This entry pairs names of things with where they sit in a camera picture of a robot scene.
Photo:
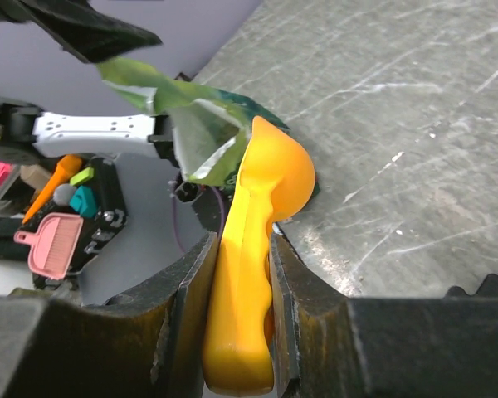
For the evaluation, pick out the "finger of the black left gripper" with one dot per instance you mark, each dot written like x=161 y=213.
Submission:
x=89 y=35

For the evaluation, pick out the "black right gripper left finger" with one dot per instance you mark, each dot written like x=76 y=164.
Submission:
x=144 y=342

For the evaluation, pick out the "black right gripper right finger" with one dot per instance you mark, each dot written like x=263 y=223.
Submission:
x=331 y=345

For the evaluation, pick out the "green litter bag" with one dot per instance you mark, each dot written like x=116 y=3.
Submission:
x=211 y=127

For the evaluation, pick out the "yellow plastic scoop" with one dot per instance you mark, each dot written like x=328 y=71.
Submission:
x=275 y=181

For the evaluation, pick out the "black bag clip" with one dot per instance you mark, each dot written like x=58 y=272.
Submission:
x=488 y=289

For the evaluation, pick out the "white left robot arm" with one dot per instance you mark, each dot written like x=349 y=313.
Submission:
x=28 y=133

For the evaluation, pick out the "pink toy dustpan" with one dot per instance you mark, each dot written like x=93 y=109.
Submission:
x=52 y=245

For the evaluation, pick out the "teal toy block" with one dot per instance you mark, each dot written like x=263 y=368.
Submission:
x=83 y=202

